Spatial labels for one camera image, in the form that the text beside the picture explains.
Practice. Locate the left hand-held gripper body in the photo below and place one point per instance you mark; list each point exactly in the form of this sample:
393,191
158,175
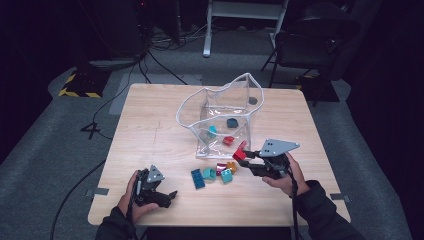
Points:
150,190

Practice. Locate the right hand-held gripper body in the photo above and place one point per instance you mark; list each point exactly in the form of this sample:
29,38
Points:
276,148

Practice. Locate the red toy block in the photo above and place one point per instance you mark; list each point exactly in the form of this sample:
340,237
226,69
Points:
242,145
228,140
239,155

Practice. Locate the orange toy block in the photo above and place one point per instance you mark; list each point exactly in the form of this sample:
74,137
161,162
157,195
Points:
232,166

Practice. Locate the teal toy block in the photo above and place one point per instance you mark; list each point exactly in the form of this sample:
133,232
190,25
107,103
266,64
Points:
209,173
212,131
227,175

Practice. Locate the magenta toy block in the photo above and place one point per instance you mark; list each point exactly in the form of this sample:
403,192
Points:
220,168

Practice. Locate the dark blue curved toy block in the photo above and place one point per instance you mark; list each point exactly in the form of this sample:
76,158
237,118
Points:
232,123

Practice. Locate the clear plastic bag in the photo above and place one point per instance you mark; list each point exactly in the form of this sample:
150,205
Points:
223,110

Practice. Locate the person's left hand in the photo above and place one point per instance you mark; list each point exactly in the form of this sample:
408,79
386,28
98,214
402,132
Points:
128,200

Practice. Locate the person's right hand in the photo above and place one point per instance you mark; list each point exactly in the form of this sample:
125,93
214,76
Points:
290,181

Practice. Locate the dark blue flat toy block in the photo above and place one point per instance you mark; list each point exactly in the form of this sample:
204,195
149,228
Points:
198,178

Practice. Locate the grey tape strip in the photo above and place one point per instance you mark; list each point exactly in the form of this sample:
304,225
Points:
100,191
340,197

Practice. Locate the black tape cross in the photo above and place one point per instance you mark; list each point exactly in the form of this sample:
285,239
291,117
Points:
90,129

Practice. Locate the black chair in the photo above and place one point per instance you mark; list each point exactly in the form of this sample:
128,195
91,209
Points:
310,43

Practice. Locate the black yellow striped stand base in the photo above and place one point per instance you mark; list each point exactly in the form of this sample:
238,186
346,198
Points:
85,85

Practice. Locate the dark equipment stand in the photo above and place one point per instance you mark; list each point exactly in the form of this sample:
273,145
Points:
113,30

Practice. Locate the white desk frame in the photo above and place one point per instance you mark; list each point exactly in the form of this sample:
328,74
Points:
245,10

